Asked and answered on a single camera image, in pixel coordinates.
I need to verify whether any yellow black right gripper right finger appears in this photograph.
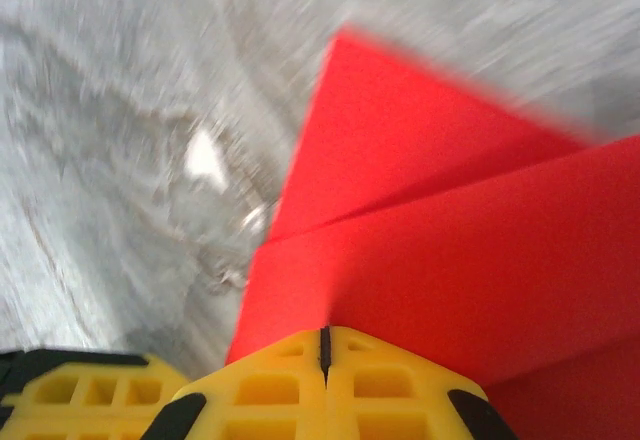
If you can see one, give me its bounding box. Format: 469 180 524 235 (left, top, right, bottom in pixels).
324 326 521 440

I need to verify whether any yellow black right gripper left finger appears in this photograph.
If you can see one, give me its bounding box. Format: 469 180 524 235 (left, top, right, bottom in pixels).
154 327 326 440

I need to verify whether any red paper sheet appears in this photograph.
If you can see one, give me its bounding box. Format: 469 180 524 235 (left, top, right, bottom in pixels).
224 24 640 440

